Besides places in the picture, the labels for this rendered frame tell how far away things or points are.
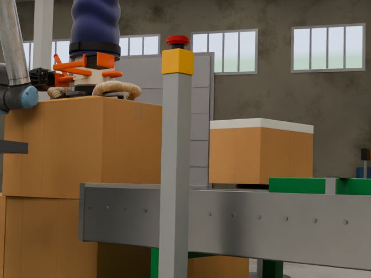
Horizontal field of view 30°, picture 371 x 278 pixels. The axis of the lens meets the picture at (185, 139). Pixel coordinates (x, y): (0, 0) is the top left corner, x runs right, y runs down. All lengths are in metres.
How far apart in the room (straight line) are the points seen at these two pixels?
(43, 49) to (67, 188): 3.64
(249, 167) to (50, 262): 1.73
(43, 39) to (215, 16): 6.01
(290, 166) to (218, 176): 0.47
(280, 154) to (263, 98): 7.16
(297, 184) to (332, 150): 9.19
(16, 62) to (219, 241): 1.25
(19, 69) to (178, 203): 1.18
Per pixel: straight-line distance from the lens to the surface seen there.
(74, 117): 2.79
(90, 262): 2.71
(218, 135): 4.40
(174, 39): 2.00
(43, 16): 6.40
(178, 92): 1.97
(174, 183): 1.96
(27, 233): 3.01
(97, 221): 2.45
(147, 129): 2.87
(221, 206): 2.08
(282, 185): 2.08
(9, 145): 2.47
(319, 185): 2.01
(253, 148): 4.23
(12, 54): 2.90
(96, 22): 3.00
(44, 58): 6.34
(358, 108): 11.25
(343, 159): 11.21
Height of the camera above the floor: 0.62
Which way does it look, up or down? 4 degrees up
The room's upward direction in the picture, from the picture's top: 1 degrees clockwise
